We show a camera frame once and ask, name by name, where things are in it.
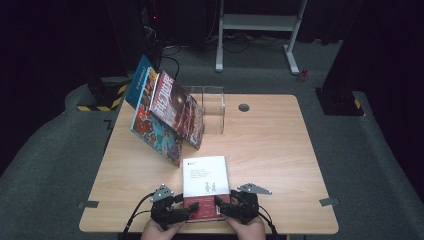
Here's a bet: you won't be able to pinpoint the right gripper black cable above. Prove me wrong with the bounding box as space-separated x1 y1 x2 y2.
258 204 279 240

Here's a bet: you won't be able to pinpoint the person's left hand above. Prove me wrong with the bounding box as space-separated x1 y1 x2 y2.
140 218 185 240

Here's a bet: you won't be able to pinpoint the black yellow striped stand base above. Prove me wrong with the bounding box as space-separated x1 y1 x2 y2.
77 75 129 113

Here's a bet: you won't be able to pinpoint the white metal stand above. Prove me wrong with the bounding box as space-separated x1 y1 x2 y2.
214 0 308 75

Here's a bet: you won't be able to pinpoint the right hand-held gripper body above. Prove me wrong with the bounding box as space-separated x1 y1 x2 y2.
229 182 273 225

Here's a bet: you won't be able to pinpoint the white red book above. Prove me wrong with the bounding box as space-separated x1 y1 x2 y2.
182 155 232 223

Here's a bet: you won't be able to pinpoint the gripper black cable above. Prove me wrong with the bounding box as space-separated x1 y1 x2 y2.
121 193 156 240
258 204 279 240

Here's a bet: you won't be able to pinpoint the grey tape piece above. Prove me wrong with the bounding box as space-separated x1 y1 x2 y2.
319 197 341 207
77 200 100 209

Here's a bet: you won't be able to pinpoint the black floor cables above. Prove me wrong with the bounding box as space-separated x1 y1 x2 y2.
156 44 181 81

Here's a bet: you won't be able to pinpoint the light blue green picture book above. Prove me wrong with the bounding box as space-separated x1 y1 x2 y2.
129 66 184 167

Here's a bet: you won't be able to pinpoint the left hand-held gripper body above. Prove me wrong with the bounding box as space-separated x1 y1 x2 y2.
149 183 188 231

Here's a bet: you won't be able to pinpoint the clear acrylic book rack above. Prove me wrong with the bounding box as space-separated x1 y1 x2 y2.
184 85 226 136

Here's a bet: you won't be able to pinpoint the dark equipment rack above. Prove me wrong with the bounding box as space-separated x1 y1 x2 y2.
106 0 161 73

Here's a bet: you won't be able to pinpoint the dark blue picture book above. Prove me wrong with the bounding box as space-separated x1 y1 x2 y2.
124 54 151 109

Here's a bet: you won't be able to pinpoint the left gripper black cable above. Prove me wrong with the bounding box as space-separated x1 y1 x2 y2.
121 193 156 240

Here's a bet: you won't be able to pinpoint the person's right hand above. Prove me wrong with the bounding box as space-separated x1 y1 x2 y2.
223 214 267 240

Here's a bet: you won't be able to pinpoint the purple magazine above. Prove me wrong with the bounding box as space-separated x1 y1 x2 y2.
149 70 205 150

